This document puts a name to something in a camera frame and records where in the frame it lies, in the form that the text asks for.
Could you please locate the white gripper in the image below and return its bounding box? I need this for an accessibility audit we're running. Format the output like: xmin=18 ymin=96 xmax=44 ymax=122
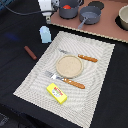
xmin=38 ymin=0 xmax=59 ymax=20

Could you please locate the red toy tomato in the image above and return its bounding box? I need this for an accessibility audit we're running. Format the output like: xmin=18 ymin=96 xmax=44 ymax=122
xmin=63 ymin=5 xmax=71 ymax=9

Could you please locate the grey cooking pot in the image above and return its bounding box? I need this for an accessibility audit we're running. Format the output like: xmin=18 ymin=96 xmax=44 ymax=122
xmin=59 ymin=0 xmax=83 ymax=19

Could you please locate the light blue cup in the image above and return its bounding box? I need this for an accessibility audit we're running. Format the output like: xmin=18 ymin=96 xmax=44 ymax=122
xmin=39 ymin=26 xmax=51 ymax=43

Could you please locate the brown toy sausage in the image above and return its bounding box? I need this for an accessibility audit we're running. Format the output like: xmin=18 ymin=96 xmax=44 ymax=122
xmin=24 ymin=46 xmax=37 ymax=60

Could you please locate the yellow butter box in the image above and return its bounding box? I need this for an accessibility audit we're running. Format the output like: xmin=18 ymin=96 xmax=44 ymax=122
xmin=47 ymin=83 xmax=67 ymax=104

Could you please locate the grey frying pan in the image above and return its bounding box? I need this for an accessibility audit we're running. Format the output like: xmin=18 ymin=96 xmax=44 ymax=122
xmin=78 ymin=6 xmax=101 ymax=29

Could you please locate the black stove burner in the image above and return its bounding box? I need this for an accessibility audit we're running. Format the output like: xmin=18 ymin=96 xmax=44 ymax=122
xmin=88 ymin=1 xmax=104 ymax=10

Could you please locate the pink toy stove board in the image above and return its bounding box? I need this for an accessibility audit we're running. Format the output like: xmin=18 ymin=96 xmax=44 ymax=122
xmin=51 ymin=0 xmax=128 ymax=43

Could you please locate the round tan plate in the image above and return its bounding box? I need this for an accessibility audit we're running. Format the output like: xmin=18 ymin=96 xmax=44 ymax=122
xmin=56 ymin=55 xmax=83 ymax=78

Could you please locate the beige woven placemat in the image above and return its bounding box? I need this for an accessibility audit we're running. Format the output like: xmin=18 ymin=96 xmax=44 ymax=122
xmin=14 ymin=31 xmax=114 ymax=128

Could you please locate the beige bowl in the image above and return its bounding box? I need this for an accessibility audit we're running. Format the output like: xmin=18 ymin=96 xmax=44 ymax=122
xmin=119 ymin=5 xmax=128 ymax=30

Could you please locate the black cable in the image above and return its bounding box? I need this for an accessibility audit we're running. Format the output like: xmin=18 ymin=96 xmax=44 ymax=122
xmin=0 ymin=1 xmax=51 ymax=17

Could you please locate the knife with orange handle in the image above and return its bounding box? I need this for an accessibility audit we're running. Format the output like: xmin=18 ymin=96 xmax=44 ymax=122
xmin=58 ymin=49 xmax=98 ymax=62

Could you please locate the fork with orange handle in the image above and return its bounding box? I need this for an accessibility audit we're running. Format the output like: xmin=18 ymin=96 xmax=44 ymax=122
xmin=45 ymin=71 xmax=85 ymax=89

